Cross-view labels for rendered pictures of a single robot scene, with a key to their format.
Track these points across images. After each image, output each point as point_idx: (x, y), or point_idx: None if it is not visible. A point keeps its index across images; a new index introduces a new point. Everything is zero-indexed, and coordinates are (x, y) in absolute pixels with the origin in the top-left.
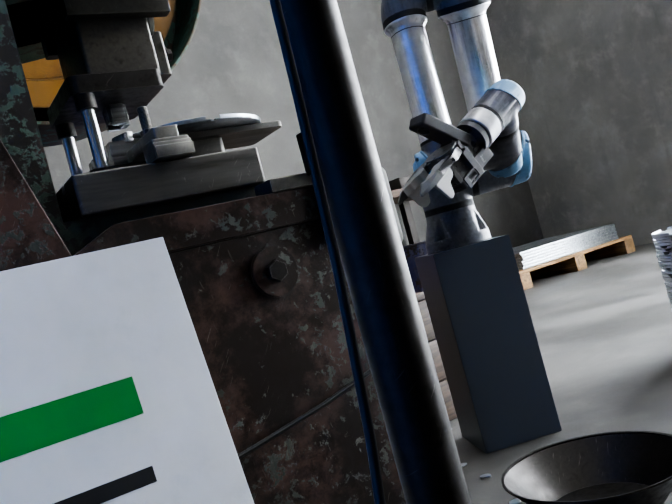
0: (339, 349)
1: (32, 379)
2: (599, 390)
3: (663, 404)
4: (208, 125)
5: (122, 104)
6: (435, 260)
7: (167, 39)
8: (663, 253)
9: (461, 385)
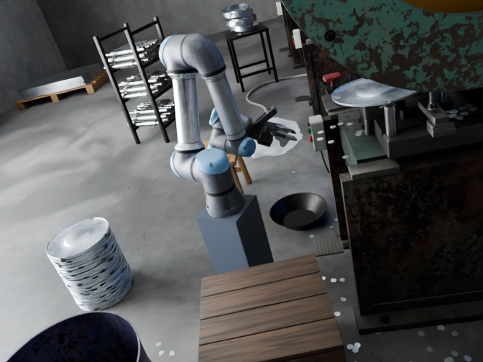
0: None
1: None
2: (182, 298)
3: (207, 259)
4: (368, 82)
5: None
6: (256, 197)
7: (302, 12)
8: (103, 250)
9: (266, 261)
